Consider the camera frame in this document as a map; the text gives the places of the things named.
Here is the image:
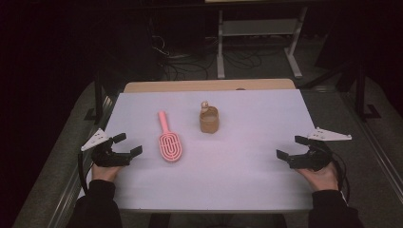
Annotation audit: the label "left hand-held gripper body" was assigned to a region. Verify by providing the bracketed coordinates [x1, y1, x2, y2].
[80, 127, 133, 168]

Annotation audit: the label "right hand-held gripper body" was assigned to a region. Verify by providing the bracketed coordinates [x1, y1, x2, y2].
[288, 126, 353, 173]

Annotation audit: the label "pink hairbrush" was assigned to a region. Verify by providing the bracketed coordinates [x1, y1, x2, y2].
[157, 110, 183, 163]

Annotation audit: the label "brown cup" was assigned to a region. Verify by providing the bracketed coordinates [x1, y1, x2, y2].
[199, 100, 221, 135]

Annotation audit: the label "person's left hand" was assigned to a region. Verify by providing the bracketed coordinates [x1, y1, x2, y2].
[91, 163, 124, 183]

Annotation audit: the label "person's right hand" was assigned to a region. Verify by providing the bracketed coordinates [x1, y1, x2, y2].
[296, 161, 339, 193]

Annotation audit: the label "black metal stand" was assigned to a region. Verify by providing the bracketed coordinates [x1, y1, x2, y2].
[84, 74, 110, 125]
[354, 61, 383, 123]

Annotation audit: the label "white table mat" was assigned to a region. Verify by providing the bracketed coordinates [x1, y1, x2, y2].
[77, 88, 317, 213]

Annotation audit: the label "white metal stand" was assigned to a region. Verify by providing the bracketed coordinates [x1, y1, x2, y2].
[217, 6, 308, 80]

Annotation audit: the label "left hand-held gripper cable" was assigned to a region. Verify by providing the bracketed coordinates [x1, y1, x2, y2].
[77, 151, 94, 195]

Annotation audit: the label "hand-held gripper cable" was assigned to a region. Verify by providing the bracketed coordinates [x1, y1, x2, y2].
[329, 151, 352, 203]
[77, 151, 94, 195]

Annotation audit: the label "right hand-held gripper cable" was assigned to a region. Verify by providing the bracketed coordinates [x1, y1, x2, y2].
[329, 151, 352, 203]

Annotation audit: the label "metal floor rail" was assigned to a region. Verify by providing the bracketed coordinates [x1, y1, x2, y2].
[341, 93, 403, 196]
[47, 94, 116, 228]

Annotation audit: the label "black floor cables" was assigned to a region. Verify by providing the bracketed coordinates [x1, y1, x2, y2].
[150, 34, 277, 82]

